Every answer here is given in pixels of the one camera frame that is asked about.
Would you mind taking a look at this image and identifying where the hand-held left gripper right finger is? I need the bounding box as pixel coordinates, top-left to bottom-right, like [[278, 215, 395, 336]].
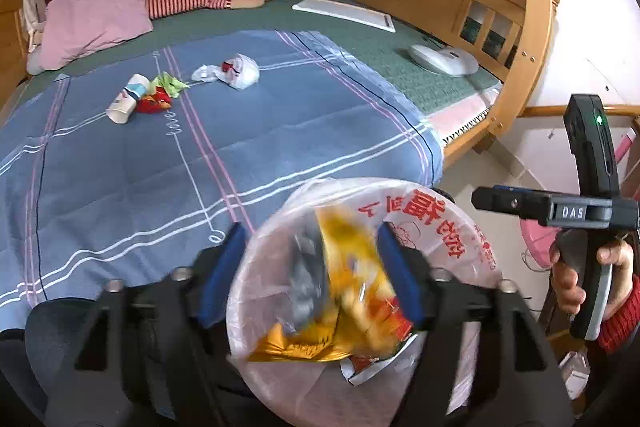
[[376, 221, 576, 427]]

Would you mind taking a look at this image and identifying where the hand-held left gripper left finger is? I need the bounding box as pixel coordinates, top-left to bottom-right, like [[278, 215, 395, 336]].
[[45, 222, 249, 427]]

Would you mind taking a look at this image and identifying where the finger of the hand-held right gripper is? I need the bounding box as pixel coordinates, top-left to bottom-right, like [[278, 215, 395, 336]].
[[471, 185, 554, 227]]

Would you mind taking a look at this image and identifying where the orange snack bag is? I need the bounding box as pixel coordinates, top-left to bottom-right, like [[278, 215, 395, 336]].
[[247, 206, 419, 364]]

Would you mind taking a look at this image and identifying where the bin with white plastic liner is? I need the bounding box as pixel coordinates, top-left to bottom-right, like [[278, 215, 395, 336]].
[[225, 176, 504, 427]]

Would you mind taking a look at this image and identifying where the person's right forearm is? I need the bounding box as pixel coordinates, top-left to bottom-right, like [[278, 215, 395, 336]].
[[597, 274, 640, 356]]

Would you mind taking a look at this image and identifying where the person's right hand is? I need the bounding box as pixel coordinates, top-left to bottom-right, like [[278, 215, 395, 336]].
[[548, 238, 636, 323]]

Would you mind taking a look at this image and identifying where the pink plastic stool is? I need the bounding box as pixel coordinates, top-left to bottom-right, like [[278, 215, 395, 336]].
[[519, 216, 564, 281]]

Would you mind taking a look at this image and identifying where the white oval device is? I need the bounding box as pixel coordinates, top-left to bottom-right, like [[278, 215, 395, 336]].
[[407, 42, 480, 77]]

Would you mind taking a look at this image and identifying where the blue striped blanket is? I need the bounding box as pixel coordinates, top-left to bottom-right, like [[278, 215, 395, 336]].
[[0, 30, 445, 334]]

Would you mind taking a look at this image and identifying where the small white box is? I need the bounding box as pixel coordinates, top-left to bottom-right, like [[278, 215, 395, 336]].
[[557, 349, 592, 401]]

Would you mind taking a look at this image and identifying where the red wrapper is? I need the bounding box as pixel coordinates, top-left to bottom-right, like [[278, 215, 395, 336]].
[[135, 89, 174, 116]]

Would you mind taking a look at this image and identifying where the white paper cup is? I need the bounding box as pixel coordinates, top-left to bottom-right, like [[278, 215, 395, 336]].
[[106, 73, 151, 126]]

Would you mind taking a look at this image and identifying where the light green wrapper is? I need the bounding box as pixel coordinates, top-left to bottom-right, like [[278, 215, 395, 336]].
[[149, 70, 191, 98]]

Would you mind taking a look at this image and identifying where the white plastic bag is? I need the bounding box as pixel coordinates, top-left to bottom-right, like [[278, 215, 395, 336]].
[[191, 52, 261, 92]]

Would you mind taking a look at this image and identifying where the green bed mat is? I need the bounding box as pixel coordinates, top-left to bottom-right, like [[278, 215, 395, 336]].
[[24, 0, 504, 119]]

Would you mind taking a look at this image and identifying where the white flat board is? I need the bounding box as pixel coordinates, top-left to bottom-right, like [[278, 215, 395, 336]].
[[291, 0, 396, 33]]

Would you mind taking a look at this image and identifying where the grey cushion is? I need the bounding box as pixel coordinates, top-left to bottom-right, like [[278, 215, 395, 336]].
[[25, 51, 52, 76]]

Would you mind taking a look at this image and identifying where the pink pillow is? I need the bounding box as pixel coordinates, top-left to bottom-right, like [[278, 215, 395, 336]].
[[38, 0, 155, 71]]

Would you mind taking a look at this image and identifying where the wooden bed frame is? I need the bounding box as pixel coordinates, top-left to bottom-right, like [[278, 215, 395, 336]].
[[0, 0, 562, 156]]

